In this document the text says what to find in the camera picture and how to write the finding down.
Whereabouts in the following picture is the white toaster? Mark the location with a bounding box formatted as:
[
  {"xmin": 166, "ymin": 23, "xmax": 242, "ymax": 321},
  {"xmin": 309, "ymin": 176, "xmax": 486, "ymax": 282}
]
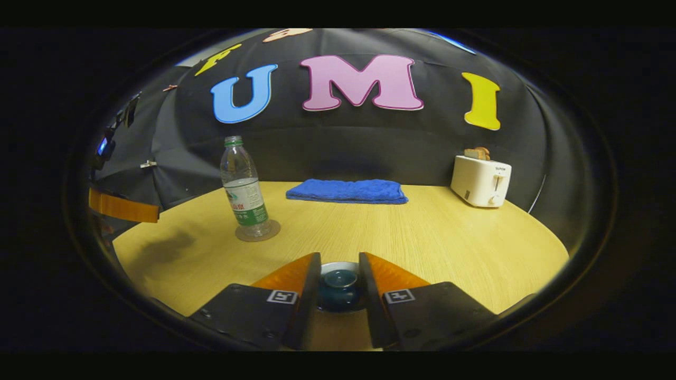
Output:
[{"xmin": 450, "ymin": 155, "xmax": 513, "ymax": 208}]

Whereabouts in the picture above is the black backdrop cloth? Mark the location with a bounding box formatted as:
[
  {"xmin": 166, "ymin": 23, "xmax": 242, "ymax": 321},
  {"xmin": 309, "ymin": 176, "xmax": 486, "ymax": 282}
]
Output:
[{"xmin": 90, "ymin": 28, "xmax": 597, "ymax": 254}]

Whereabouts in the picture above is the white teacup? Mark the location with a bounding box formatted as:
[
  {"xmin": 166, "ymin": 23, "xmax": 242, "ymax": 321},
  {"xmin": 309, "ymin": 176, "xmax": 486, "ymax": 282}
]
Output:
[{"xmin": 321, "ymin": 261, "xmax": 361, "ymax": 274}]

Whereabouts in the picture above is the dark teal teacup lid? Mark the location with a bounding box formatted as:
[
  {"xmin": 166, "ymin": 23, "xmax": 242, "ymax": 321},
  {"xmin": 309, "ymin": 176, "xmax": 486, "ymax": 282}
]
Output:
[{"xmin": 317, "ymin": 268, "xmax": 368, "ymax": 314}]

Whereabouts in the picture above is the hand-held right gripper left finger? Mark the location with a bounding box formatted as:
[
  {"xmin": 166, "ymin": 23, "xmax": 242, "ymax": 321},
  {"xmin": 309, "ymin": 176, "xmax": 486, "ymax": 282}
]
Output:
[{"xmin": 187, "ymin": 252, "xmax": 322, "ymax": 352}]

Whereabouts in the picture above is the blue folded towel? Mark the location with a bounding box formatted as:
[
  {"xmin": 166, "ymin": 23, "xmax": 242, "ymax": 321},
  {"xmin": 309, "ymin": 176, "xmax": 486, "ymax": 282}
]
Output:
[{"xmin": 285, "ymin": 178, "xmax": 409, "ymax": 205}]

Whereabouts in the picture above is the round brown coaster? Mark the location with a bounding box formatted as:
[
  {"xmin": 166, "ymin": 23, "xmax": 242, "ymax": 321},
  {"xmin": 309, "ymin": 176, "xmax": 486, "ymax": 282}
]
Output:
[{"xmin": 234, "ymin": 218, "xmax": 282, "ymax": 243}]

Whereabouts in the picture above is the clear plastic water bottle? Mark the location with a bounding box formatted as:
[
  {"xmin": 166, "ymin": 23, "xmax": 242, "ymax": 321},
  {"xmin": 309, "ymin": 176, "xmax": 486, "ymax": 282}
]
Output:
[{"xmin": 220, "ymin": 136, "xmax": 271, "ymax": 239}]

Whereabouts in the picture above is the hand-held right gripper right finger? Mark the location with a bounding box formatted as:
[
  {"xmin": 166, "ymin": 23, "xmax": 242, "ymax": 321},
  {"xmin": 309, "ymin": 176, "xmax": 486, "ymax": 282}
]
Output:
[{"xmin": 359, "ymin": 252, "xmax": 500, "ymax": 352}]

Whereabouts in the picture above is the white toaster cable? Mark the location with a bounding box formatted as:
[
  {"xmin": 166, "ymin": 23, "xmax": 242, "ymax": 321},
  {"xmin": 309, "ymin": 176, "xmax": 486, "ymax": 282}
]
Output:
[{"xmin": 528, "ymin": 173, "xmax": 548, "ymax": 215}]

